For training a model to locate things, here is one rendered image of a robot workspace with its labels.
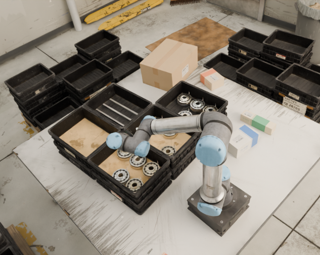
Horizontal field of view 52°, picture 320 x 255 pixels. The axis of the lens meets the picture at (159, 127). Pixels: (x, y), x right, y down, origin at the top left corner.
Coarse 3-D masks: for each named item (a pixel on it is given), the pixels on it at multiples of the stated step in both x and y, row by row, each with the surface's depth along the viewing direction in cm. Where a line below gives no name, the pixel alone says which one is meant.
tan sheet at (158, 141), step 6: (156, 138) 210; (162, 138) 209; (174, 138) 208; (180, 138) 208; (186, 138) 207; (156, 144) 206; (162, 144) 206; (168, 144) 205; (174, 144) 205; (180, 144) 204
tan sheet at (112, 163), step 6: (114, 156) 202; (102, 162) 200; (108, 162) 200; (114, 162) 199; (120, 162) 199; (126, 162) 198; (102, 168) 197; (108, 168) 196; (114, 168) 196; (120, 168) 196; (132, 168) 195; (132, 174) 192; (138, 174) 191; (144, 180) 188
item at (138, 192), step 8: (96, 152) 193; (88, 160) 189; (168, 160) 184; (96, 168) 186; (160, 168) 181; (152, 176) 177; (120, 184) 176; (144, 184) 174; (128, 192) 173; (136, 192) 171
